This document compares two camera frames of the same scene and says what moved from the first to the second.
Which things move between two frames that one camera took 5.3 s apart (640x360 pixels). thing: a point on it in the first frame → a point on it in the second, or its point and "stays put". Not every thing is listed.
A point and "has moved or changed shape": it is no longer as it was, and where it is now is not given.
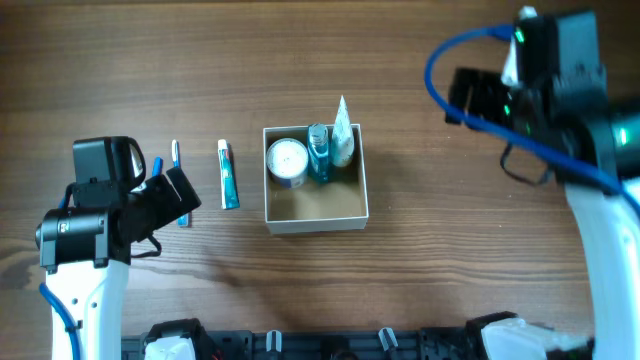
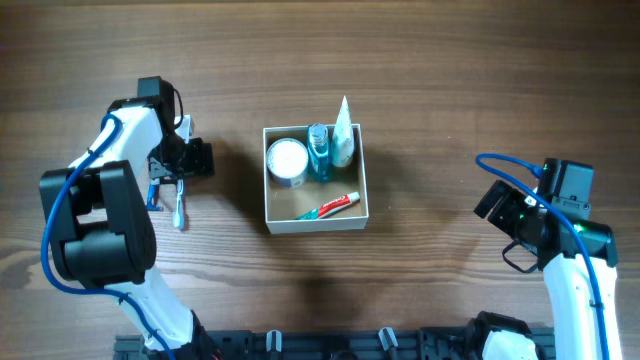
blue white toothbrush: x=184 y=220 has moved or changed shape
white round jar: x=287 y=162 stays put
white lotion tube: x=343 y=143 stays put
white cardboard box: x=340 y=204 stays put
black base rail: x=450 y=343 stays put
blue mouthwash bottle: x=318 y=166 stays put
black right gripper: x=500 y=100 → x=491 y=201
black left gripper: x=151 y=201 → x=167 y=175
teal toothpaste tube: x=230 y=197 → x=324 y=210
